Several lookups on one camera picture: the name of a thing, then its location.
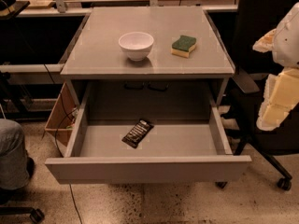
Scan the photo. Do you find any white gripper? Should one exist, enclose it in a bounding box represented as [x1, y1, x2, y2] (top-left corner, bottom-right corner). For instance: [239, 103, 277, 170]
[252, 3, 299, 131]

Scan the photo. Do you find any black rxbar chocolate bar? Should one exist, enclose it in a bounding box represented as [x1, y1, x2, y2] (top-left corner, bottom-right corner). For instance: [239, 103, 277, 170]
[122, 119, 153, 148]

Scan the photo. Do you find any grey drawer cabinet counter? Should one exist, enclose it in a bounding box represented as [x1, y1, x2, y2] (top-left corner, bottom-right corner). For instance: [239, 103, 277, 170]
[61, 7, 235, 131]

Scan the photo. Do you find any open grey top drawer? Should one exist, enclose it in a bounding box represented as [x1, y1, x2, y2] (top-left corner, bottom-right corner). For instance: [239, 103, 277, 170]
[46, 82, 251, 184]

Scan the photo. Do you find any black office chair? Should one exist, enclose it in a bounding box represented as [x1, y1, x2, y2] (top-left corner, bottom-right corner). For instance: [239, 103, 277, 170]
[224, 0, 299, 190]

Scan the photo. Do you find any green and yellow sponge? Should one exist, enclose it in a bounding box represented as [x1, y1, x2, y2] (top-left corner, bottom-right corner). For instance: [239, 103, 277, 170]
[171, 35, 197, 58]

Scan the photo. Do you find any white ceramic bowl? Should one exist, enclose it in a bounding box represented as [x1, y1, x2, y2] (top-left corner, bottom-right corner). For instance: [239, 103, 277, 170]
[119, 32, 154, 62]

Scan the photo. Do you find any black chair base left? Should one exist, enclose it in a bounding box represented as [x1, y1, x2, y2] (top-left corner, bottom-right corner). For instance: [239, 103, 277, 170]
[0, 189, 45, 224]

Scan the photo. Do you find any person leg in jeans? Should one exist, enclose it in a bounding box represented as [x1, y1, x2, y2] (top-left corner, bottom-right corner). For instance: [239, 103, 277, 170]
[0, 119, 34, 191]

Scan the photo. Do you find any black floor cable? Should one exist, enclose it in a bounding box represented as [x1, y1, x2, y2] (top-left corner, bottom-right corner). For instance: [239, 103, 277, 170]
[54, 109, 84, 224]

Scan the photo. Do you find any wooden box with cables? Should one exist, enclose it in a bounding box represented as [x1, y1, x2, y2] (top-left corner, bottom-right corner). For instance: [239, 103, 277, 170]
[45, 84, 77, 146]

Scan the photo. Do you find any grey shelf rail left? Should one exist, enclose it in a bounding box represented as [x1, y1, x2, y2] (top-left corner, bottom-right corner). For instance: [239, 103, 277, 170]
[0, 64, 64, 73]

